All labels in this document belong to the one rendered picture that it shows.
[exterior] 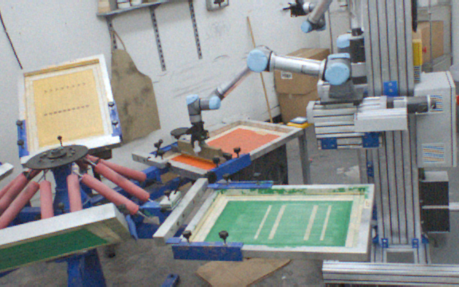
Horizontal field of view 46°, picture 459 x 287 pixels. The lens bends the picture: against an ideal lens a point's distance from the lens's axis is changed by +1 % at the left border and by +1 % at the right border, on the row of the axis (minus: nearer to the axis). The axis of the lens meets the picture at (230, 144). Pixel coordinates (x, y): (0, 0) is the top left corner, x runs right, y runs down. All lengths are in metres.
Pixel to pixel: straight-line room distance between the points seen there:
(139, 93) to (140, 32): 0.58
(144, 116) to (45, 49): 1.12
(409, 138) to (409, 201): 0.40
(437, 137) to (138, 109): 2.97
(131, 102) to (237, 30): 1.57
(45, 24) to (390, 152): 3.00
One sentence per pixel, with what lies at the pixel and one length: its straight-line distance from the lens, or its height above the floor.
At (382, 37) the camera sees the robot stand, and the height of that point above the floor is 1.52.
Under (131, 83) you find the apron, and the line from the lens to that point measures 5.21.
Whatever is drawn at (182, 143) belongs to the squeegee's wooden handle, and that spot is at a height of 1.05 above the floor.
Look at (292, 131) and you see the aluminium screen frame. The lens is 3.42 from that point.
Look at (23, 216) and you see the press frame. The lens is 3.02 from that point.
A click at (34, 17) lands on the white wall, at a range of 4.85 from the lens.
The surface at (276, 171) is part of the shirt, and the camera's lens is 3.43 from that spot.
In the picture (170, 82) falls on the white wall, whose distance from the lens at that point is 5.55.
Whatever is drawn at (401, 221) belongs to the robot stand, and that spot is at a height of 0.39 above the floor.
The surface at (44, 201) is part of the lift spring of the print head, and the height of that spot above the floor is 1.20.
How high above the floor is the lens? 2.12
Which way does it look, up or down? 20 degrees down
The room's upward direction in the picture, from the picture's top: 10 degrees counter-clockwise
